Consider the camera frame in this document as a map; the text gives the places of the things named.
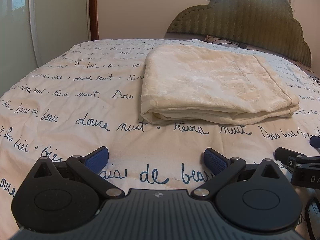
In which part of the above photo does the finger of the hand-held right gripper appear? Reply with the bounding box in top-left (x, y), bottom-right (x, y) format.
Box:
top-left (274, 147), bottom-right (304, 167)
top-left (309, 135), bottom-right (320, 149)

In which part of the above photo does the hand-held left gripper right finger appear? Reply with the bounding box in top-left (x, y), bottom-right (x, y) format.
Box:
top-left (190, 147), bottom-right (288, 201)

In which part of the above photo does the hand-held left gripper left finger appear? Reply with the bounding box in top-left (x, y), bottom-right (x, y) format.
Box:
top-left (26, 146), bottom-right (125, 201)

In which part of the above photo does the cream towel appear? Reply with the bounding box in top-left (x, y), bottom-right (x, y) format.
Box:
top-left (140, 44), bottom-right (300, 126)

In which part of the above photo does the white script-printed bed cover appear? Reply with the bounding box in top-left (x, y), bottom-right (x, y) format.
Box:
top-left (0, 38), bottom-right (320, 240)

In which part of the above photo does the patterned pillow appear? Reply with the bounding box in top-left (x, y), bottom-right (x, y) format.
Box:
top-left (203, 34), bottom-right (241, 46)

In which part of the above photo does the olive upholstered headboard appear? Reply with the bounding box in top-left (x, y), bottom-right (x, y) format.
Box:
top-left (166, 0), bottom-right (312, 69)

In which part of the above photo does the white wardrobe door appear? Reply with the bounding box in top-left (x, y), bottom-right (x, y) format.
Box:
top-left (0, 0), bottom-right (91, 98)

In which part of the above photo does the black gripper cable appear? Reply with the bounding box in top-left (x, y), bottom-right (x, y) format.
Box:
top-left (303, 197), bottom-right (320, 240)

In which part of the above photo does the brown wooden door frame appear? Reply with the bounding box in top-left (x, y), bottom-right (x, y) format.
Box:
top-left (87, 0), bottom-right (100, 41)

